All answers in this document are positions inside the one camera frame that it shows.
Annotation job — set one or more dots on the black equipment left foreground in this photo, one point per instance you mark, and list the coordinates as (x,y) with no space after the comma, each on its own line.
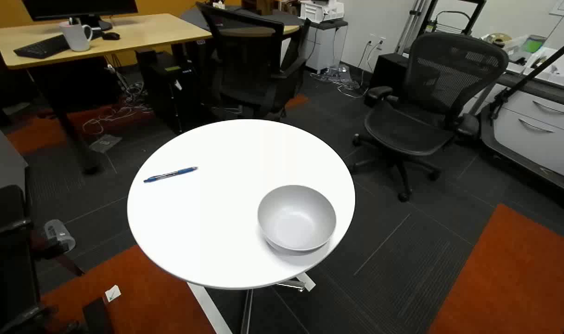
(22,308)

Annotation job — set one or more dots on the small white card on floor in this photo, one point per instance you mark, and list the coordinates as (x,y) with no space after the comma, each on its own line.
(113,293)

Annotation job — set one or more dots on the black office chair at desk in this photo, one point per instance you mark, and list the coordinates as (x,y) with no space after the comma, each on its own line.
(259,63)

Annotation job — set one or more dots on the round white table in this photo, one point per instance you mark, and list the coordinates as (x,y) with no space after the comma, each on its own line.
(204,226)

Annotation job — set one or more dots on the black keyboard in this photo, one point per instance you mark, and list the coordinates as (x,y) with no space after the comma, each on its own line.
(44,48)

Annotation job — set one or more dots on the white box on shelf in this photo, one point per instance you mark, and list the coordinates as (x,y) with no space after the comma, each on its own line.
(322,9)

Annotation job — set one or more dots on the black monitor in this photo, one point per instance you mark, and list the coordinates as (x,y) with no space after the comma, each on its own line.
(87,11)

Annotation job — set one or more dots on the white bowl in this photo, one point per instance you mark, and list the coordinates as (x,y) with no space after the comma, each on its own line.
(296,217)

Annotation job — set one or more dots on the white mug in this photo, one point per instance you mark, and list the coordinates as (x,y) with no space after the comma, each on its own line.
(77,35)

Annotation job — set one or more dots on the black mesh office chair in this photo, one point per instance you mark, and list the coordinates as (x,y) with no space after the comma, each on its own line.
(445,72)

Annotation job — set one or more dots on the black computer mouse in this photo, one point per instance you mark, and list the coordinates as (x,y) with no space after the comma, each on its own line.
(111,35)

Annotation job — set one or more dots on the blue ballpoint pen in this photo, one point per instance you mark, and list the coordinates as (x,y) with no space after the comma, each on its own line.
(170,174)

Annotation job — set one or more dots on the white drawer cabinet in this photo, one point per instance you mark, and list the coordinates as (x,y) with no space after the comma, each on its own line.
(534,126)

